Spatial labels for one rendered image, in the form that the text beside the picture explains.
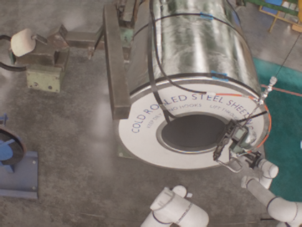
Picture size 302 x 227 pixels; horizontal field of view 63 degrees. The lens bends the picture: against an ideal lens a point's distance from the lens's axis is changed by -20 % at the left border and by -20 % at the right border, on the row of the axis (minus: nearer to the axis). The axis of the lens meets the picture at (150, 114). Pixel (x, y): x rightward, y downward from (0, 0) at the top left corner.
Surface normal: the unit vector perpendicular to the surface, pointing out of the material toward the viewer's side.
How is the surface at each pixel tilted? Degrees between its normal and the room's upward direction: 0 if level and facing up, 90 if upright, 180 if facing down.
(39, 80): 89
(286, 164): 0
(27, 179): 0
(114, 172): 0
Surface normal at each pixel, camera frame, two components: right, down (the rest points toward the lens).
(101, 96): 0.18, -0.58
